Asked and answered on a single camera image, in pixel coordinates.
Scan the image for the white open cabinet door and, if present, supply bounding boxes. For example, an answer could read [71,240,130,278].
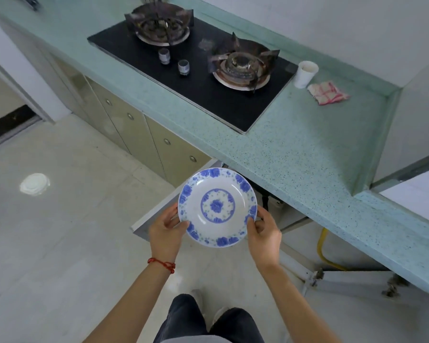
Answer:
[131,159,223,242]

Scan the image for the person's left forearm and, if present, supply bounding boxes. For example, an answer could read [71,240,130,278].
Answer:
[84,259,176,343]

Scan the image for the red string bracelet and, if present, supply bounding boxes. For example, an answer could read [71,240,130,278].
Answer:
[147,258,176,275]

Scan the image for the yellow gas hose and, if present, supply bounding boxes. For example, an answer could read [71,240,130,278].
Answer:
[316,227,348,271]

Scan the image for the white round lid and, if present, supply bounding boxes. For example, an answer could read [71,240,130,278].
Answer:
[19,173,51,196]

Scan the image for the rusty gas burner with grate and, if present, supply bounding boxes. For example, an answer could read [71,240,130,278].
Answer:
[207,32,281,93]
[124,2,195,47]

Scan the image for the white shoe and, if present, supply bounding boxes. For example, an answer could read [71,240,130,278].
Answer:
[211,306,231,331]

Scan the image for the beige cabinet door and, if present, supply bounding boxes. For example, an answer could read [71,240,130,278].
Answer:
[144,116,212,188]
[51,53,130,154]
[85,77,167,179]

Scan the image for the red white checkered cloth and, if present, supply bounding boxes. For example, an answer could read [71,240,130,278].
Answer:
[307,81,350,106]

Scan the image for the white plate with blue flowers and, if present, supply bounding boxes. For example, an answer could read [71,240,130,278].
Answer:
[178,167,258,248]

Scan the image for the person's right hand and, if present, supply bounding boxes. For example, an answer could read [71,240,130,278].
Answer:
[246,205,283,270]

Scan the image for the metal door hinge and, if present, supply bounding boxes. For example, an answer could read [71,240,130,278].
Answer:
[308,269,325,288]
[381,276,409,298]

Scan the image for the person's left hand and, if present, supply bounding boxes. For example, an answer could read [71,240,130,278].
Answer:
[148,203,191,263]

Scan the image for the person's right forearm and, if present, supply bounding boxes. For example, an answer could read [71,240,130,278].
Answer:
[259,262,342,343]

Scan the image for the white paper cup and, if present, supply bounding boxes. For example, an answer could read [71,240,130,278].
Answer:
[293,61,319,89]

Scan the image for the dark blue trousers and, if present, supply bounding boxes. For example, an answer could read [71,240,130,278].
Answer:
[153,293,265,343]

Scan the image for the dark metal faucet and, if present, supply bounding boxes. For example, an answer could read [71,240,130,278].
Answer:
[9,0,41,12]

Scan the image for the black glass gas cooktop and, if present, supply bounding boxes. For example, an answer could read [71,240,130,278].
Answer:
[87,1,298,135]

